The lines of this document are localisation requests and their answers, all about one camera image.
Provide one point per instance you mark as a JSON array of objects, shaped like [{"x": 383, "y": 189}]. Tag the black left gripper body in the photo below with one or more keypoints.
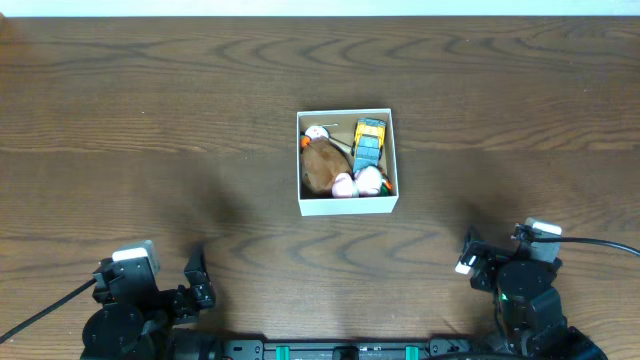
[{"x": 185, "y": 296}]

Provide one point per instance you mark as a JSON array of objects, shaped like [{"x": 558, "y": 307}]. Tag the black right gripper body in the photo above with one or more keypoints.
[{"x": 494, "y": 258}]

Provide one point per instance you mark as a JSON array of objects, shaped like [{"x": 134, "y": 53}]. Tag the pink pig figurine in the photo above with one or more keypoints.
[{"x": 364, "y": 183}]

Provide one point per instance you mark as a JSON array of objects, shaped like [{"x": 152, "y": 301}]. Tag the yellow grey toy truck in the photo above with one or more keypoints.
[{"x": 368, "y": 143}]

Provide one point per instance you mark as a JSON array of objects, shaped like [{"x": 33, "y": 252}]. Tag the brown plush toy with carrot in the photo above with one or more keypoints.
[{"x": 321, "y": 164}]

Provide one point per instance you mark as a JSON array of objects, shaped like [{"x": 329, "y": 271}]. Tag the wooden pig rattle drum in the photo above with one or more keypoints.
[{"x": 321, "y": 131}]

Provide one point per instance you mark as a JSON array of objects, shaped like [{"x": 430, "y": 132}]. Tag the green round disc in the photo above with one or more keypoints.
[{"x": 384, "y": 191}]

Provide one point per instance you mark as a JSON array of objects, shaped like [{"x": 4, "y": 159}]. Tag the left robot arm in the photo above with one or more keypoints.
[{"x": 136, "y": 318}]

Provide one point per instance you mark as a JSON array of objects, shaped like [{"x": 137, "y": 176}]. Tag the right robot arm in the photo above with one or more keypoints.
[{"x": 527, "y": 308}]

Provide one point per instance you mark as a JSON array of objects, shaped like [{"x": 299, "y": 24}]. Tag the white cardboard box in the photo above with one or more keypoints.
[{"x": 345, "y": 122}]

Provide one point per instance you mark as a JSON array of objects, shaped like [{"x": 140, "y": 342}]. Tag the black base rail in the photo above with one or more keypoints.
[{"x": 346, "y": 350}]

